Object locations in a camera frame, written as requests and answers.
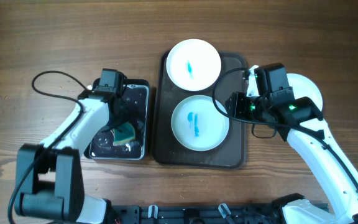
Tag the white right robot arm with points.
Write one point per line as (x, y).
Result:
(314, 142)

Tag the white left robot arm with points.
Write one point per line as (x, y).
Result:
(49, 180)

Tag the black metal water tray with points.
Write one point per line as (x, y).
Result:
(137, 99)

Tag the white plate front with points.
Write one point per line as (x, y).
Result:
(306, 90)

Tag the green yellow sponge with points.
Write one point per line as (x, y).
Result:
(123, 134)

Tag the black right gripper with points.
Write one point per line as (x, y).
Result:
(237, 109)

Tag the white plate blue stain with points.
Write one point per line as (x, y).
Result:
(193, 65)

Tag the dark brown serving tray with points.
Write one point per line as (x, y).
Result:
(231, 153)

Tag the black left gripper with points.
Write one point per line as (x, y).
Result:
(127, 113)

